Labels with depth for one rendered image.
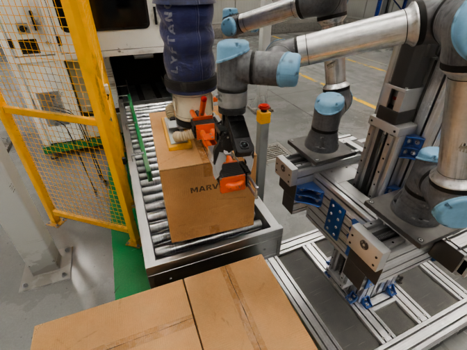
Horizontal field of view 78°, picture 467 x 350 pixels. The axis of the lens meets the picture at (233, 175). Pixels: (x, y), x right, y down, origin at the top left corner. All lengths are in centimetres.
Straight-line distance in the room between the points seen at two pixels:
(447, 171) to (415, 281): 131
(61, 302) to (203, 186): 136
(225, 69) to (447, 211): 63
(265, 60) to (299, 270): 143
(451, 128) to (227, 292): 101
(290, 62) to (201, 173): 64
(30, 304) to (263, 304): 153
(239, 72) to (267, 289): 97
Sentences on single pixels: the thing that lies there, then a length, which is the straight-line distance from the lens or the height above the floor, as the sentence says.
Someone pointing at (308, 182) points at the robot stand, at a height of 90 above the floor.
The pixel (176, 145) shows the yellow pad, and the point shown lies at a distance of 125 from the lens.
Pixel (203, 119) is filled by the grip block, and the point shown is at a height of 122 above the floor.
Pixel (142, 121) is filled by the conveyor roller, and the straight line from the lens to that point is 291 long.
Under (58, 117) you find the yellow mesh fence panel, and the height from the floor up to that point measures 100.
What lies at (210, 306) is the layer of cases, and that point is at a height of 54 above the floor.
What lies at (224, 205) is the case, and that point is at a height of 84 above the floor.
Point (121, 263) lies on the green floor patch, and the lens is 228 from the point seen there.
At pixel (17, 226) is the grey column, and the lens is 216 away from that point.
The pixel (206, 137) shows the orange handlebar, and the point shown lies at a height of 122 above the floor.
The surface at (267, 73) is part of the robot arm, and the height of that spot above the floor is 150.
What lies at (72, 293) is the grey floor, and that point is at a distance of 226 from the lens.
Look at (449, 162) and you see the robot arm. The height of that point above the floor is 132.
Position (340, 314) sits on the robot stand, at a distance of 178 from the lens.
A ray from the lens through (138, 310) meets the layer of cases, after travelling 137.
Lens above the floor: 168
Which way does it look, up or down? 35 degrees down
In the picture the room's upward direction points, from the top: straight up
